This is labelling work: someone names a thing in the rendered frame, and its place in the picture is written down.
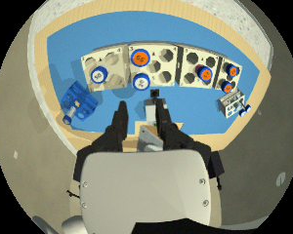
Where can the sample tube with blue cap and orange dot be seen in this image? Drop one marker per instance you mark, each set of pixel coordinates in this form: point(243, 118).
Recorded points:
point(203, 72)

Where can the beige tube rack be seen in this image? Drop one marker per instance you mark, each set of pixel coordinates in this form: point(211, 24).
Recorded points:
point(225, 102)

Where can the blue tube rack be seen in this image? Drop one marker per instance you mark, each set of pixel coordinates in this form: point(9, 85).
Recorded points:
point(77, 92)

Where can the blue bench mat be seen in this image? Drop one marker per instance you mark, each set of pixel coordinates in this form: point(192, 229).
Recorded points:
point(198, 108)

